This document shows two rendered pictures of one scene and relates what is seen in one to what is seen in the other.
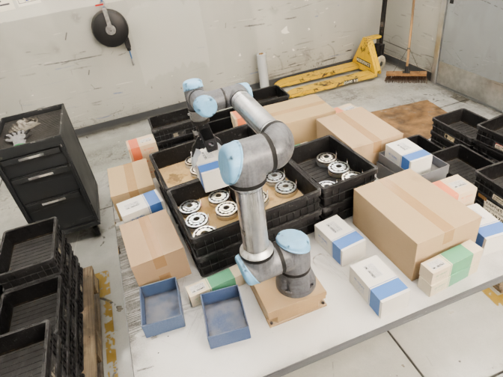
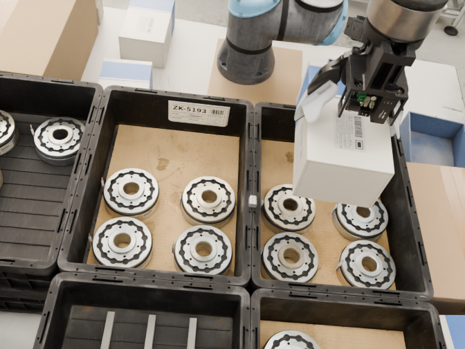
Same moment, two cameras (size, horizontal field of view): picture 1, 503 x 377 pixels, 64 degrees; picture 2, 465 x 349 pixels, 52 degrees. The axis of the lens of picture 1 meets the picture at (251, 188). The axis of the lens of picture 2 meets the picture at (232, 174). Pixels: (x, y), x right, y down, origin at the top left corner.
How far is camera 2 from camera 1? 2.00 m
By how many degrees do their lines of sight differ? 90
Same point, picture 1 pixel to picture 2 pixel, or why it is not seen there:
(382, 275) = (142, 15)
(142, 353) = not seen: hidden behind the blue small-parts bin
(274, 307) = (290, 52)
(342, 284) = (176, 70)
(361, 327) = (201, 28)
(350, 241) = (126, 66)
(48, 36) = not seen: outside the picture
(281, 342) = not seen: hidden behind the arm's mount
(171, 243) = (422, 181)
